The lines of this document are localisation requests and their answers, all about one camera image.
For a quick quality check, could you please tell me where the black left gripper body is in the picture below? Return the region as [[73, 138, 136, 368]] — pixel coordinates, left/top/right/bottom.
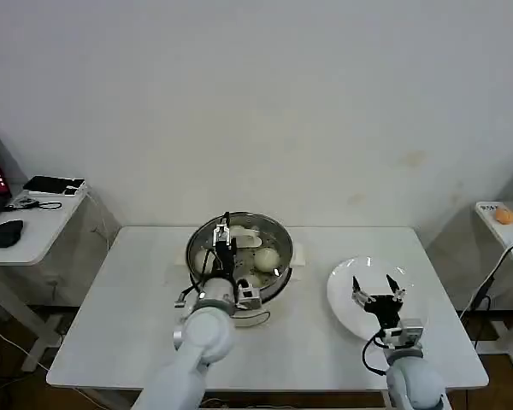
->
[[213, 240, 239, 279]]

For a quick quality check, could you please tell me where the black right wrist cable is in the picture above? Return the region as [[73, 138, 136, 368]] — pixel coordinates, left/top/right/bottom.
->
[[362, 331, 391, 377]]

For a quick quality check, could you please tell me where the black flat tablet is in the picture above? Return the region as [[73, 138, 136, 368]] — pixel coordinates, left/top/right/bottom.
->
[[23, 175, 86, 194]]

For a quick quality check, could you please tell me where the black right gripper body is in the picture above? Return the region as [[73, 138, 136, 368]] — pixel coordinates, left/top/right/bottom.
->
[[364, 293, 405, 331]]

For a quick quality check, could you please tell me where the white electric cooker base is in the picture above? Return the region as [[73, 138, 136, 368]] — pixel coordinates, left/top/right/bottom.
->
[[177, 241, 307, 331]]

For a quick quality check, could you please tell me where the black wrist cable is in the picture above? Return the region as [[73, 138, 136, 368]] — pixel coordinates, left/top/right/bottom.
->
[[173, 249, 218, 308], [362, 331, 391, 377]]

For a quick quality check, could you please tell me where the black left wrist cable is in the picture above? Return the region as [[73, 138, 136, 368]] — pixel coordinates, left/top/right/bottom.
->
[[173, 249, 218, 308]]

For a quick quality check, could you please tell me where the thin black looped cable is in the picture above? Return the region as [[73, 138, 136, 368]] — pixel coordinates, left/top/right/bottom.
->
[[3, 197, 63, 213]]

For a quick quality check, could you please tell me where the black hanging cable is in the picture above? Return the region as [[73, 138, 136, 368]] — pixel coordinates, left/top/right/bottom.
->
[[458, 238, 513, 351]]

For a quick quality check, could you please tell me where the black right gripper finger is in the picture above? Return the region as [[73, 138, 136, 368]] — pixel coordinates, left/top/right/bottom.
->
[[385, 273, 408, 302], [351, 276, 374, 308]]

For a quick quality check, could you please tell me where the white round plate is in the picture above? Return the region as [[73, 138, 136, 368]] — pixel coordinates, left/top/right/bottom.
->
[[326, 256, 429, 343]]

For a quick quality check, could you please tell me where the perforated steel steamer basket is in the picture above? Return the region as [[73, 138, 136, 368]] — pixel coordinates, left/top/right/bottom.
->
[[185, 210, 295, 301]]

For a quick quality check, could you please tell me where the white floor cable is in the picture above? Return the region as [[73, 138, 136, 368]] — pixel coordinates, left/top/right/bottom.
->
[[0, 319, 33, 390]]

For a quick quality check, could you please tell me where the white side table with laptop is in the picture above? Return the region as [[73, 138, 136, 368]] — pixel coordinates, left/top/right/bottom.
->
[[0, 187, 93, 371]]

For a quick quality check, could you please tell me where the black computer mouse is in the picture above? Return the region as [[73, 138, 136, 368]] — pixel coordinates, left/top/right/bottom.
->
[[0, 219, 25, 249]]

